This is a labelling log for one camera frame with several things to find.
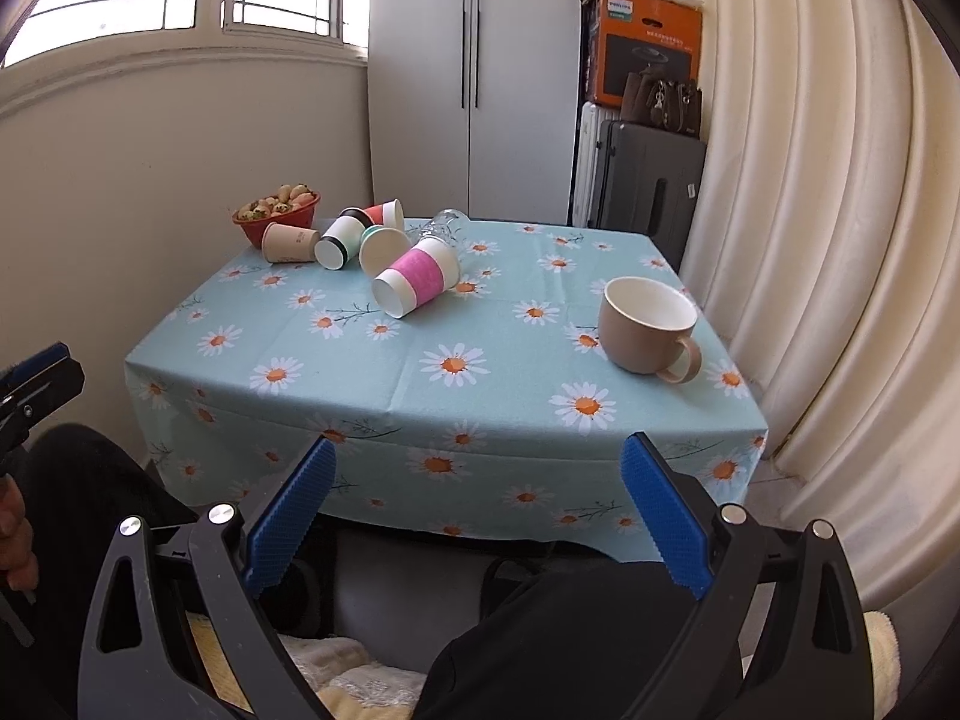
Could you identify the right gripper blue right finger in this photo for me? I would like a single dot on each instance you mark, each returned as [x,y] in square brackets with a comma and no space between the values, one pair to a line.
[777,629]

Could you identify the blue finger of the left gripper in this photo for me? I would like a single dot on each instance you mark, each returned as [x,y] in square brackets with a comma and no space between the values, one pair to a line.
[36,388]

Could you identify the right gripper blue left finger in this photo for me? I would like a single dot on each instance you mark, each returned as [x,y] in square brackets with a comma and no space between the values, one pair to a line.
[173,630]

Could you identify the pink sleeved paper cup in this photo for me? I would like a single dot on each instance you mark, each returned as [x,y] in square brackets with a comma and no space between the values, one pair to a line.
[417,277]

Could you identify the beige paper cup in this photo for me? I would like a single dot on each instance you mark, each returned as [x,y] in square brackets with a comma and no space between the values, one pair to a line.
[283,243]

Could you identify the black banded white paper cup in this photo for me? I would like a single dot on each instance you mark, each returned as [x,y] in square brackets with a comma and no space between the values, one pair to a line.
[340,242]

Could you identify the teal paper cup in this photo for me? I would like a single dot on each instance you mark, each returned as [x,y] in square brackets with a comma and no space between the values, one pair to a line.
[380,247]

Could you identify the red paper cup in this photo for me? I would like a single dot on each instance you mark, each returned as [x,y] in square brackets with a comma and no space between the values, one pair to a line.
[389,214]

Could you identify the clear glass cup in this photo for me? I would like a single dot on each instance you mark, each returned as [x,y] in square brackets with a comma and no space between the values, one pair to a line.
[450,225]

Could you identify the person left hand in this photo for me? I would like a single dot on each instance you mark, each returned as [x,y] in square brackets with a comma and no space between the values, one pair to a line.
[17,561]

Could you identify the cream seat cushion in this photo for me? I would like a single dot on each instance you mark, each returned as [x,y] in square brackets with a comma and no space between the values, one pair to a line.
[339,670]

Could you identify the red fruit bowl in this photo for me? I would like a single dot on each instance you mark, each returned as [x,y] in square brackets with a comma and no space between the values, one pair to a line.
[292,205]

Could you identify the beige ceramic mug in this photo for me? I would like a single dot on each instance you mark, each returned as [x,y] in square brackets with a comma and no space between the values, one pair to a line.
[646,327]

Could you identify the floral light blue tablecloth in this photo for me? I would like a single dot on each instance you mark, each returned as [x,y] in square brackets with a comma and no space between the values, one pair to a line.
[491,412]

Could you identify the cream curtain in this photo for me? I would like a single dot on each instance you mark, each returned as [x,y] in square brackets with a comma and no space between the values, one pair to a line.
[825,254]

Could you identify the dark grey suitcase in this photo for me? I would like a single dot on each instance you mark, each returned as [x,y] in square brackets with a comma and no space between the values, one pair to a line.
[647,181]

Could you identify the white tall cabinet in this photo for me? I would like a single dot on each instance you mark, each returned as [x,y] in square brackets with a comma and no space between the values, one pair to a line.
[473,106]

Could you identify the brown handbag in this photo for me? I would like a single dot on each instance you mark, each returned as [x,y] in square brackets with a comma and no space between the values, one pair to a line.
[651,100]

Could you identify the white suitcase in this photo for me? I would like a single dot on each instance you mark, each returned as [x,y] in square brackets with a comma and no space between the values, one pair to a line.
[591,127]

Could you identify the orange cardboard box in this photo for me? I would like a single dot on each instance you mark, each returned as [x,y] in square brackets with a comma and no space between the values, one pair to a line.
[637,35]

